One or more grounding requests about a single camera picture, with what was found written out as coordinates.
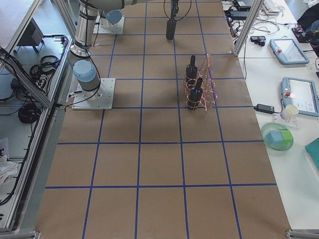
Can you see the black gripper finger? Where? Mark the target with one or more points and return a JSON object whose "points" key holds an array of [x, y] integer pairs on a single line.
{"points": [[176, 7], [172, 9]]}

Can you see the dark wine bottle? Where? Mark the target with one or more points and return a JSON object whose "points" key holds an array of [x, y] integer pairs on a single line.
{"points": [[191, 71], [170, 28], [195, 94]]}

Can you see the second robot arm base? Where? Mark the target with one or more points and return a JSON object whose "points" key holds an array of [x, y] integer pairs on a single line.
{"points": [[110, 19]]}

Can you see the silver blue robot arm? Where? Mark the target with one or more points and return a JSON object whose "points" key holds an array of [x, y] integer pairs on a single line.
{"points": [[78, 56]]}

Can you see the dark wine bottle front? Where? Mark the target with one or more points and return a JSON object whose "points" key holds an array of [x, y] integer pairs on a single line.
{"points": [[195, 94]]}

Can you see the black game controller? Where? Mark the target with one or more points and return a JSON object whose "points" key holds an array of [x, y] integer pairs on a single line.
{"points": [[259, 40]]}

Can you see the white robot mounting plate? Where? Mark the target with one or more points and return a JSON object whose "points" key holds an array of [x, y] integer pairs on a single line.
{"points": [[103, 99]]}

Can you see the teach pendant far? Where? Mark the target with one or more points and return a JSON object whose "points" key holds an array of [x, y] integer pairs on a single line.
{"points": [[288, 51]]}

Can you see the teach pendant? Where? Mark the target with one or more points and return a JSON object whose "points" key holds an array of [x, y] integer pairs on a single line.
{"points": [[288, 51], [302, 94]]}

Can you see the black power adapter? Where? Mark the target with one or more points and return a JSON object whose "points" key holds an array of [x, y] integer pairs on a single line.
{"points": [[264, 108]]}

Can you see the black control box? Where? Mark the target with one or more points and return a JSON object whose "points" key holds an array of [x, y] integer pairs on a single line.
{"points": [[32, 36]]}

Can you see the green plastic bowl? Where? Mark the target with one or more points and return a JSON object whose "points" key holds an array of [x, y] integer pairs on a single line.
{"points": [[265, 129]]}

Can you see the white paper cup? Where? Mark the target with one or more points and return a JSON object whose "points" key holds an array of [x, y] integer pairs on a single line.
{"points": [[289, 111]]}

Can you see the teach pendant near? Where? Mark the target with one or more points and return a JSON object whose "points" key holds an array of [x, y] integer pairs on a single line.
{"points": [[302, 94]]}

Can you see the blue foam cube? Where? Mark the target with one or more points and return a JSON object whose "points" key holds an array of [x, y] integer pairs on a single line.
{"points": [[273, 137]]}

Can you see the green foam cube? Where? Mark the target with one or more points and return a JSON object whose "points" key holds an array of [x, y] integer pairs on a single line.
{"points": [[286, 136]]}

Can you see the teal book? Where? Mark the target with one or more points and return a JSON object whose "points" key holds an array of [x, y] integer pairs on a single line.
{"points": [[313, 151]]}

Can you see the white crumpled cloth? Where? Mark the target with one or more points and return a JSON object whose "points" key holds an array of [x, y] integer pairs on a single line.
{"points": [[8, 169]]}

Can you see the aluminium frame post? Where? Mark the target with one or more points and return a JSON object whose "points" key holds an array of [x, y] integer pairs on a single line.
{"points": [[247, 26]]}

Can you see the copper wire wine basket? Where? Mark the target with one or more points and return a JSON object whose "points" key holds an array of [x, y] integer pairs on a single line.
{"points": [[209, 95]]}

